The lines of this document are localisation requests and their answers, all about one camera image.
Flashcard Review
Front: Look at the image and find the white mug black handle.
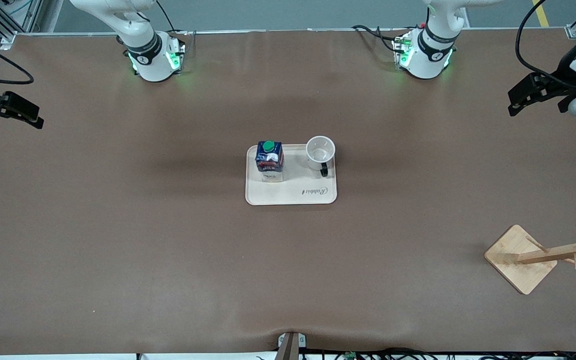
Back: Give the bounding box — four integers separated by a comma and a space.
305, 135, 336, 177

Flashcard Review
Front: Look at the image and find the camera mount pole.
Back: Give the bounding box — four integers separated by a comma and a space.
274, 331, 308, 360

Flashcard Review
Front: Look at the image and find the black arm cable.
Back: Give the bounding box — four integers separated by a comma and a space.
0, 34, 35, 85
516, 0, 576, 83

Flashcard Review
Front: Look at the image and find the blue milk carton green cap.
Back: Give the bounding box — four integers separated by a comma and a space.
255, 140, 285, 183

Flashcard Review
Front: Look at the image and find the black left base cable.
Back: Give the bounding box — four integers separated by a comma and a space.
352, 25, 409, 53

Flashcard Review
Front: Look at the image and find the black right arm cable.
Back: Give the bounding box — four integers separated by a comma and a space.
0, 34, 35, 85

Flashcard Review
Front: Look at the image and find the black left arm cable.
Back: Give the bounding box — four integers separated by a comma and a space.
516, 0, 576, 83

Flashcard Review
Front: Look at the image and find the cream plastic tray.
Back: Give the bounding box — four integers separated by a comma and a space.
245, 144, 338, 206

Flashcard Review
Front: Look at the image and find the wooden mug tree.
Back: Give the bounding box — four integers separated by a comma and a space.
484, 223, 576, 295

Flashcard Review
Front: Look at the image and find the black base cable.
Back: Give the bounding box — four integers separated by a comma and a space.
155, 0, 189, 37
352, 25, 409, 53

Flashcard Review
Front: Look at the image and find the black right base cable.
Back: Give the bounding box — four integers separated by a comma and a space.
155, 0, 189, 37

